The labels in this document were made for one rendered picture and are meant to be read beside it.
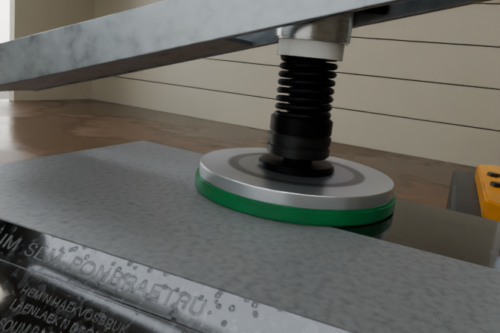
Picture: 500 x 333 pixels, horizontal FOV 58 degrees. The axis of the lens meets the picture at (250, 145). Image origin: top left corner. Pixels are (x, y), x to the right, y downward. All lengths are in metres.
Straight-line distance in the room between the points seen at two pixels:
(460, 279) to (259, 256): 0.15
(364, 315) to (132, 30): 0.36
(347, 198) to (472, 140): 5.90
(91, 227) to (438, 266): 0.27
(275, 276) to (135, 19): 0.31
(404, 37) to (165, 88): 4.01
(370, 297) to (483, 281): 0.10
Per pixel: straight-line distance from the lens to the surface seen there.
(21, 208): 0.41
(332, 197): 0.41
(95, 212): 0.40
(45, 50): 0.58
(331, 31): 0.46
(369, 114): 6.43
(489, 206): 0.96
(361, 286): 0.32
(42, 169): 0.53
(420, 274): 0.35
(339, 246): 0.37
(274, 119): 0.48
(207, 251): 0.33
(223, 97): 7.31
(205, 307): 0.28
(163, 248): 0.33
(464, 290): 0.35
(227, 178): 0.42
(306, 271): 0.32
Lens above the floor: 0.99
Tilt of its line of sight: 10 degrees down
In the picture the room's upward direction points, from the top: 6 degrees clockwise
